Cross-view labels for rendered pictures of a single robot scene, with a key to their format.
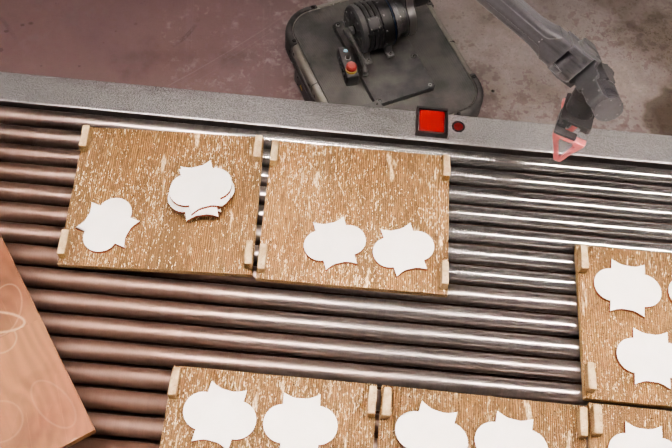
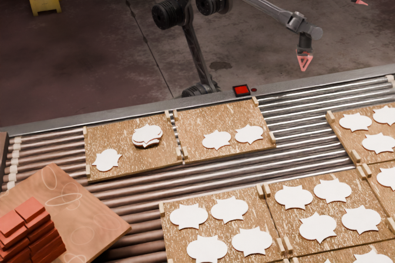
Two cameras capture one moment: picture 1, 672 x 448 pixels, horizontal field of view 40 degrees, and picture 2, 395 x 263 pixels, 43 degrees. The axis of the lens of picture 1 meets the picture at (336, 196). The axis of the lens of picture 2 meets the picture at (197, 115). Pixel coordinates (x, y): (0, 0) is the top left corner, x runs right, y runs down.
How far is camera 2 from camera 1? 0.82 m
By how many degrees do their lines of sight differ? 21
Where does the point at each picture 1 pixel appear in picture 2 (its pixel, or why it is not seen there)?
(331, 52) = not seen: hidden behind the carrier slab
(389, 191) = (233, 117)
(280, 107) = (171, 103)
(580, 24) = not seen: hidden behind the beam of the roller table
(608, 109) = (317, 33)
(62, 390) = (109, 215)
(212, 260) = (161, 161)
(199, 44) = not seen: hidden behind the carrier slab
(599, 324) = (350, 138)
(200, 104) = (134, 110)
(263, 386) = (205, 200)
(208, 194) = (151, 134)
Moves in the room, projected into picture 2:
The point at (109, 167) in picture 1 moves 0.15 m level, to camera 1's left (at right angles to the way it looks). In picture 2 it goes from (100, 140) to (67, 145)
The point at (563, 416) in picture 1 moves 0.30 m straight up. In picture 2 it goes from (351, 174) to (361, 117)
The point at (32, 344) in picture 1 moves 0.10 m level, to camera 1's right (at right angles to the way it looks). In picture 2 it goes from (88, 202) to (115, 198)
